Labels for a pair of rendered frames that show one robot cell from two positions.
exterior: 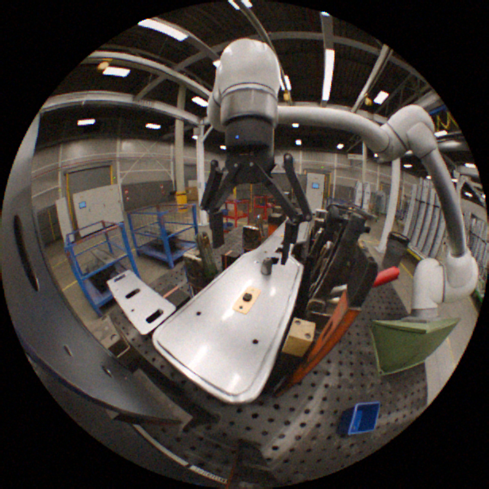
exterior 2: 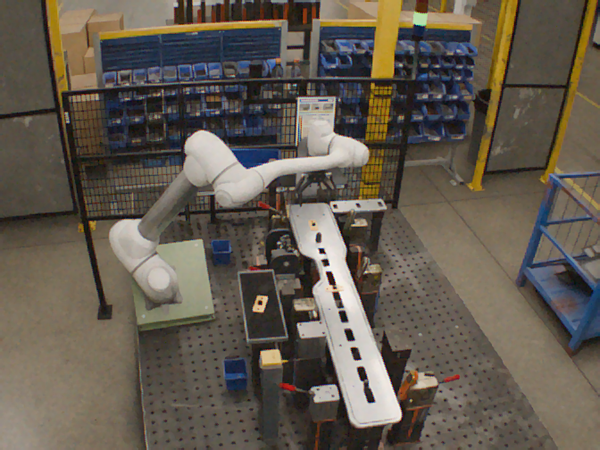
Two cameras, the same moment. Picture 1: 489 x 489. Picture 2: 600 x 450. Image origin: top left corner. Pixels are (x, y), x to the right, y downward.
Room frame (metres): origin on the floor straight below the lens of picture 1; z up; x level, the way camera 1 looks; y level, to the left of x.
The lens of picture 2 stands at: (1.94, -1.48, 2.55)
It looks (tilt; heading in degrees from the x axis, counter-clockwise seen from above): 35 degrees down; 141
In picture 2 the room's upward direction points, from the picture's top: 3 degrees clockwise
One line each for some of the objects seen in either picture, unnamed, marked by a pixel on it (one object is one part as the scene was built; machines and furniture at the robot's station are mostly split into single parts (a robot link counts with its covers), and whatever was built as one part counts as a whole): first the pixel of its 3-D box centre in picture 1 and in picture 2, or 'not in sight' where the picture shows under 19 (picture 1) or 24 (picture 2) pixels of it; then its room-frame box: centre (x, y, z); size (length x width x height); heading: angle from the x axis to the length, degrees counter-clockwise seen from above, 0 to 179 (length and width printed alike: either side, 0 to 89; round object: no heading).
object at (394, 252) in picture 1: (394, 252); not in sight; (1.63, -2.99, 0.36); 0.54 x 0.50 x 0.73; 67
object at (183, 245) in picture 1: (162, 232); not in sight; (2.36, 1.58, 0.47); 1.20 x 0.80 x 0.95; 68
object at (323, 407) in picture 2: not in sight; (320, 422); (1.09, -0.64, 0.88); 0.11 x 0.10 x 0.36; 63
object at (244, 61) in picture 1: (246, 72); (321, 138); (0.25, 0.00, 1.47); 0.13 x 0.11 x 0.16; 19
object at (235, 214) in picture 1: (232, 217); not in sight; (3.28, 0.30, 0.49); 0.81 x 0.47 x 0.97; 51
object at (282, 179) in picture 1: (292, 191); not in sight; (7.61, -2.57, 1.00); 3.64 x 0.14 x 2.00; 67
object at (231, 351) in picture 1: (287, 236); (337, 292); (0.67, -0.22, 1.00); 1.38 x 0.22 x 0.02; 153
